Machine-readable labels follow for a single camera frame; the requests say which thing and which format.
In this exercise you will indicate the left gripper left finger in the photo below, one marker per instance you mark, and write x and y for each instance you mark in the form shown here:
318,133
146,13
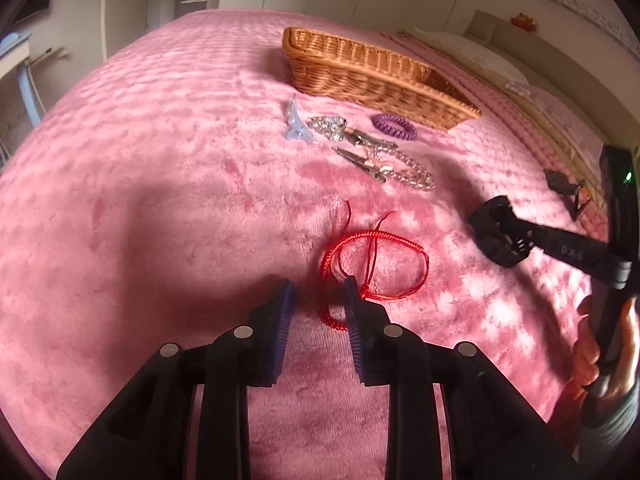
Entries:
186,409

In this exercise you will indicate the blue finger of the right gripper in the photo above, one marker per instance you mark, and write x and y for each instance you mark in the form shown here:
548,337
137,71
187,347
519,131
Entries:
496,220
504,253

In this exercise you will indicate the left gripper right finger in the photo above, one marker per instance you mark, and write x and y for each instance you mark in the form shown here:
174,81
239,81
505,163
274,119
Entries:
493,432

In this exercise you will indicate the silver duckbill hair clip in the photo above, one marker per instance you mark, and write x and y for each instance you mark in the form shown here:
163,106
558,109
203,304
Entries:
363,164

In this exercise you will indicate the light blue hair clip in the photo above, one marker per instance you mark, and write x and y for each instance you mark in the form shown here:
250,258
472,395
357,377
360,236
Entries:
297,129

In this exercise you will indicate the brown wicker basket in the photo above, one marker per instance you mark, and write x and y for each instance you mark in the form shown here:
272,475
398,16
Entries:
345,69

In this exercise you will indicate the silver star hair clip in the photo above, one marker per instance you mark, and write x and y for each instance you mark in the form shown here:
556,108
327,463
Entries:
359,138

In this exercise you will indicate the grey sleeve forearm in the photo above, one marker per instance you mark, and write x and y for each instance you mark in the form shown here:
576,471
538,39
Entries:
601,435

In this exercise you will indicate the white bedroom door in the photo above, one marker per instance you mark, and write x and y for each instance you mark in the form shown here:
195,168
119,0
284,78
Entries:
122,22

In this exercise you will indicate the right hand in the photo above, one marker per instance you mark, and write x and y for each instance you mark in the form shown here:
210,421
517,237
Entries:
586,353

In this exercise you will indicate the black phone stand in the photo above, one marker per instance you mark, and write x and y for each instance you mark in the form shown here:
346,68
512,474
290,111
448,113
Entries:
574,195

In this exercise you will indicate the pink patterned pillow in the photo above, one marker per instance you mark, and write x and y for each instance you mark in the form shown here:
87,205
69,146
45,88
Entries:
580,135

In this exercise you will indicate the beige bed headboard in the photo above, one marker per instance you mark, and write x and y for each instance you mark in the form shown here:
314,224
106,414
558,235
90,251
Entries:
550,69

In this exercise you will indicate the white floral pillow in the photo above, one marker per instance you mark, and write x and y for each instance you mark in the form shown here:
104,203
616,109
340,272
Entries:
465,50

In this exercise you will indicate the red plush toy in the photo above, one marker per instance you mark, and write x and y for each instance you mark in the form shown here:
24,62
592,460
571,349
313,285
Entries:
524,22

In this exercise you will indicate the pink bed blanket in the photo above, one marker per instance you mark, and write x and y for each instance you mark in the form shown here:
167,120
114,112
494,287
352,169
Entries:
160,200

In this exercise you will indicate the white blue desk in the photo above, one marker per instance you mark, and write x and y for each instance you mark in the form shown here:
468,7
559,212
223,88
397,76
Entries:
15,56

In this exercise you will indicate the white decorative wall shelf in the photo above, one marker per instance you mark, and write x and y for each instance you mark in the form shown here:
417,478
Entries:
621,33

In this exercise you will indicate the small wall shelf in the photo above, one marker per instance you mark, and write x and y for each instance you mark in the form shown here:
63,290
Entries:
56,53

